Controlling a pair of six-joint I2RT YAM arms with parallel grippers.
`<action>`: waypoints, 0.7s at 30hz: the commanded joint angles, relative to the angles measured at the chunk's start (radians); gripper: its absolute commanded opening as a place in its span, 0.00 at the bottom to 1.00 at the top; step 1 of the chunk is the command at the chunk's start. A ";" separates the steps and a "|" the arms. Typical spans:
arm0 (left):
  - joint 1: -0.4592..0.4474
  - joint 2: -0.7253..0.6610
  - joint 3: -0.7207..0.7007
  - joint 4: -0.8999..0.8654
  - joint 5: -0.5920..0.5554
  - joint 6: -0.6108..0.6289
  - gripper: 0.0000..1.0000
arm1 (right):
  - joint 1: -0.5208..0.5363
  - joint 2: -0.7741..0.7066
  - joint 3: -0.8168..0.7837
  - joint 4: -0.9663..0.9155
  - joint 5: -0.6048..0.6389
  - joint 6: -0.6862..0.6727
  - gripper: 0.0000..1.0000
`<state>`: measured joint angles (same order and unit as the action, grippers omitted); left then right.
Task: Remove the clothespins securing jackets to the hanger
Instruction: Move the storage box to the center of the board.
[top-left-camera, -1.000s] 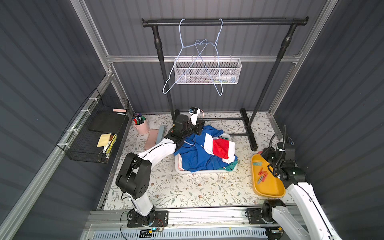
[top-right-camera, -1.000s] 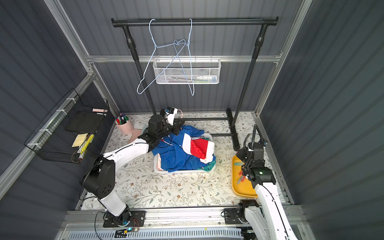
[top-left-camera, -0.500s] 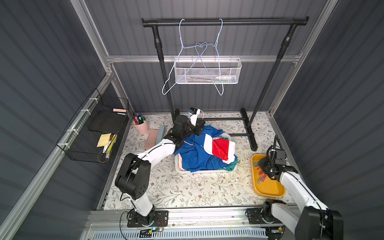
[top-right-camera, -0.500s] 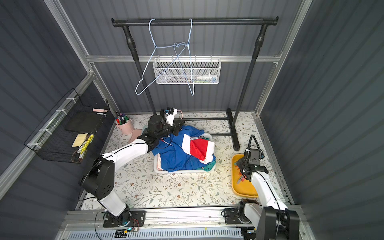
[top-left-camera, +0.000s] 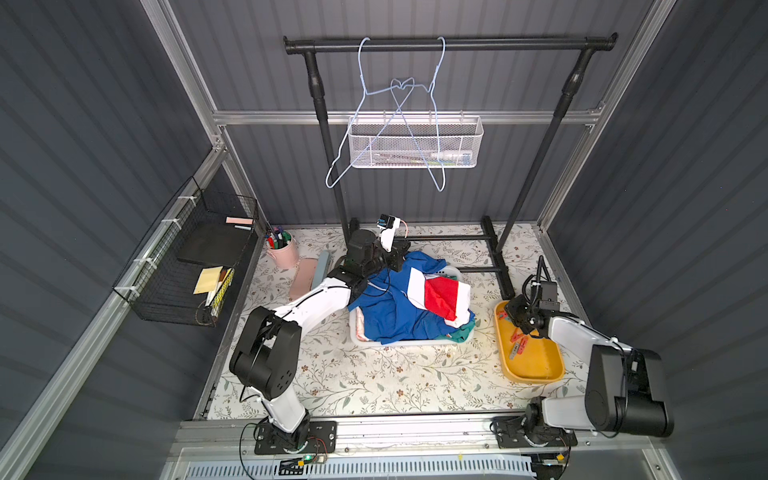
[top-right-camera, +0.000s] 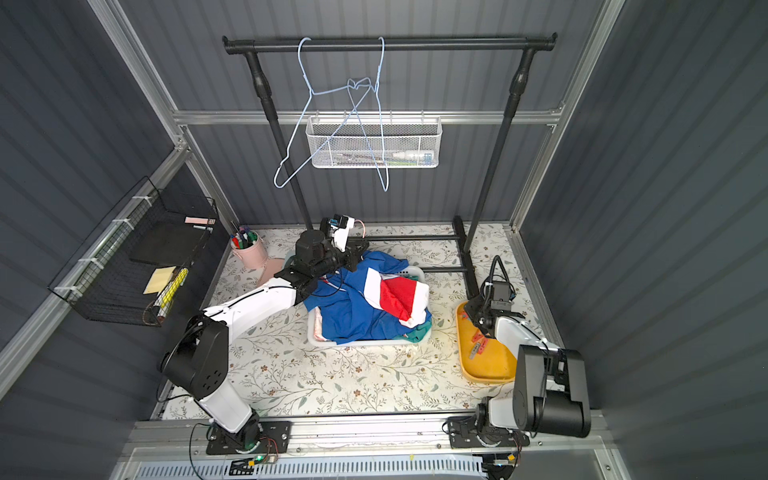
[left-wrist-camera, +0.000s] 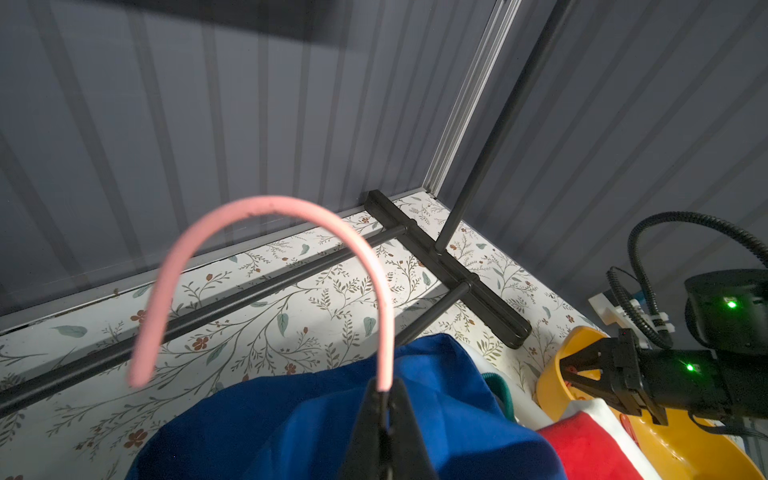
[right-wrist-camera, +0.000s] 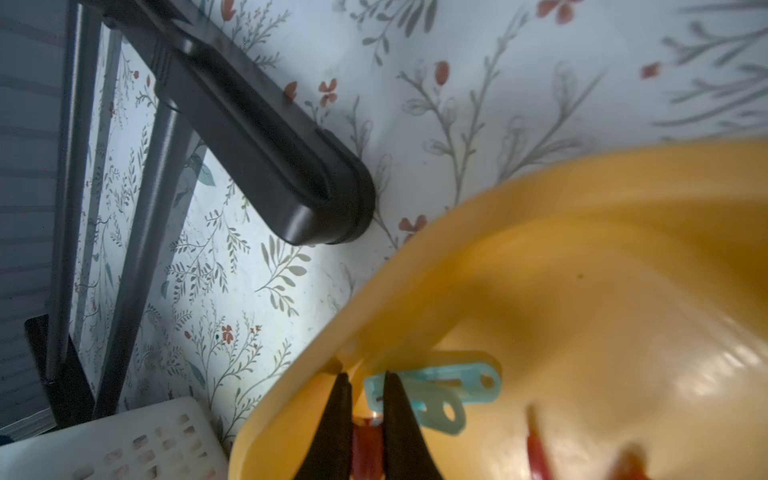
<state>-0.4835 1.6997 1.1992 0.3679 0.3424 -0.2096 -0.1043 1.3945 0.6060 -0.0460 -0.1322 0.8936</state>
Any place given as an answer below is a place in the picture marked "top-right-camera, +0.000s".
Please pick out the white plastic basket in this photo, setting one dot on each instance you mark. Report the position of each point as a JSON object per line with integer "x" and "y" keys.
{"x": 314, "y": 324}

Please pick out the green jacket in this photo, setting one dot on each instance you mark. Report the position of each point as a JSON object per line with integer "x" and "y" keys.
{"x": 418, "y": 334}

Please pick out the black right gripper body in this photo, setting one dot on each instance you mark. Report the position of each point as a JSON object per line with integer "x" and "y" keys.
{"x": 480, "y": 312}

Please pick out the red white blue jacket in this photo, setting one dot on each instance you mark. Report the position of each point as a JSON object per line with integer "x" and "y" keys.
{"x": 372, "y": 302}

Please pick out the black clothes rack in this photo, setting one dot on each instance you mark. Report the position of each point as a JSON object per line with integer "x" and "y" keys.
{"x": 528, "y": 46}

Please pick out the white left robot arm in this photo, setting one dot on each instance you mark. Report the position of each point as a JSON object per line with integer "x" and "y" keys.
{"x": 198, "y": 363}

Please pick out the floral table mat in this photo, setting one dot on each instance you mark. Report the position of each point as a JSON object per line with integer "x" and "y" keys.
{"x": 276, "y": 368}

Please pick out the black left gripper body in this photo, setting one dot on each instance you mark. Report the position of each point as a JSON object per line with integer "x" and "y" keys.
{"x": 354, "y": 253}

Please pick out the silver mesh wall basket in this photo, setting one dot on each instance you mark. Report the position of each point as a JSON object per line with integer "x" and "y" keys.
{"x": 409, "y": 143}

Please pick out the light blue wire hanger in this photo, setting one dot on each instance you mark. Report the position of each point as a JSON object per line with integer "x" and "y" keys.
{"x": 357, "y": 92}

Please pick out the pink pen cup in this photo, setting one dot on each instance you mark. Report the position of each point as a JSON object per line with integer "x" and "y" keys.
{"x": 248, "y": 247}

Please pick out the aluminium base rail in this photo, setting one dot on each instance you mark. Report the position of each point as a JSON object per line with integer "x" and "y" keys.
{"x": 310, "y": 436}

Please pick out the pink eraser block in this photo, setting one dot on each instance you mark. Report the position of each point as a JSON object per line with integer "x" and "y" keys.
{"x": 271, "y": 267}

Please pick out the yellow plastic tray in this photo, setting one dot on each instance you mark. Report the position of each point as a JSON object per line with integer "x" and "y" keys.
{"x": 482, "y": 360}

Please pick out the grey clothespin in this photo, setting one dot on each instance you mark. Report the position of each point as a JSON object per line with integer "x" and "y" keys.
{"x": 478, "y": 348}

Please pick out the yellow sticky notes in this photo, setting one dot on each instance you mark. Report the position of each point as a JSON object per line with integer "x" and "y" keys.
{"x": 159, "y": 279}

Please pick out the black wire wall basket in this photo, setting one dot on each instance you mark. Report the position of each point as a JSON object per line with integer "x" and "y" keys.
{"x": 156, "y": 228}

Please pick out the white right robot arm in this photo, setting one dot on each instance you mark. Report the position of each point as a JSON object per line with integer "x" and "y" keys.
{"x": 550, "y": 392}

